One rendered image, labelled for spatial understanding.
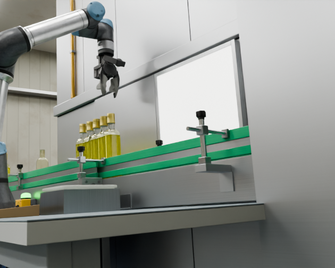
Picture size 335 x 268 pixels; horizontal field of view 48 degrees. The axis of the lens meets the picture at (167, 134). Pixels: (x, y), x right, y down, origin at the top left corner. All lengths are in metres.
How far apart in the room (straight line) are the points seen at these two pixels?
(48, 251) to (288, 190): 0.47
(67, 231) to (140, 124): 1.14
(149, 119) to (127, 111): 0.16
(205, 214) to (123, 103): 1.15
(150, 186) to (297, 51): 0.72
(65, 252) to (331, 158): 0.50
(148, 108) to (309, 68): 0.96
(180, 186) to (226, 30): 0.60
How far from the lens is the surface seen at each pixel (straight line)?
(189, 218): 0.69
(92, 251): 0.65
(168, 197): 1.26
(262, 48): 0.88
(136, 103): 1.71
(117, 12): 2.04
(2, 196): 1.30
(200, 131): 1.03
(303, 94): 0.80
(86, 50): 2.23
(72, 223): 0.58
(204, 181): 1.15
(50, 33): 1.53
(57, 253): 0.62
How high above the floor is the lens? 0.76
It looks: 11 degrees up
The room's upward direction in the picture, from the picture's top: 4 degrees counter-clockwise
